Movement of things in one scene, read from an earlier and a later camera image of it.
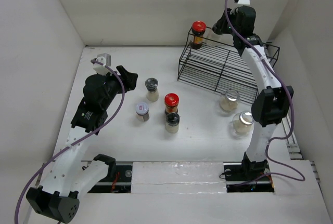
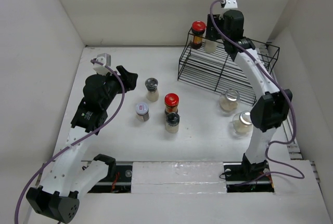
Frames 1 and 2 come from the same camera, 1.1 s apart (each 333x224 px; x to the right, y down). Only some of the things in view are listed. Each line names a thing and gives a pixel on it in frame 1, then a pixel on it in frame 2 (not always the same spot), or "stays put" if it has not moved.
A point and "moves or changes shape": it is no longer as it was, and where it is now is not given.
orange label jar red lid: (171, 102) stays put
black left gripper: (129, 78) stays put
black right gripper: (232, 12) → (209, 24)
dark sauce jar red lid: (198, 29) stays put
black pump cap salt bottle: (217, 28) moves or changes shape
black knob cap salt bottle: (172, 122) stays put
